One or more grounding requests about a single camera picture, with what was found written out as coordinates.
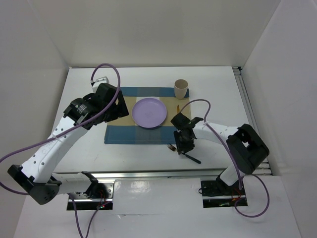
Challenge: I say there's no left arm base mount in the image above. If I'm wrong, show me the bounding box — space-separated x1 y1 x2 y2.
67 172 114 211

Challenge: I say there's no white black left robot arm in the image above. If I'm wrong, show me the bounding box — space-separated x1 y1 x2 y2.
8 83 129 205

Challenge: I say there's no aluminium frame rail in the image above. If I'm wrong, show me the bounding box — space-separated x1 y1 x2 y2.
55 66 258 177

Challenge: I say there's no beige cup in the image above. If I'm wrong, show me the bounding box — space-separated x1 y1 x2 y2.
174 79 188 99

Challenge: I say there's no purple plate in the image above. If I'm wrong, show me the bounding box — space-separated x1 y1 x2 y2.
131 98 167 128

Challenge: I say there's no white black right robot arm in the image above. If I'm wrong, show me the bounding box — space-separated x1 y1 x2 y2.
171 113 269 196

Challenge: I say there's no gold fork dark handle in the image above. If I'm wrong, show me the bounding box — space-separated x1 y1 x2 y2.
167 144 202 164

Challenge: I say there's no blue tan striped placemat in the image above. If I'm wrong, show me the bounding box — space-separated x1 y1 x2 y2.
104 87 190 145

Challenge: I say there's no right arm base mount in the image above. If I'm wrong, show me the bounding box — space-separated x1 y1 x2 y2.
198 178 248 208

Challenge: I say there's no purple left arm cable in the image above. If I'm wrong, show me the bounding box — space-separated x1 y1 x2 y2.
0 62 121 237

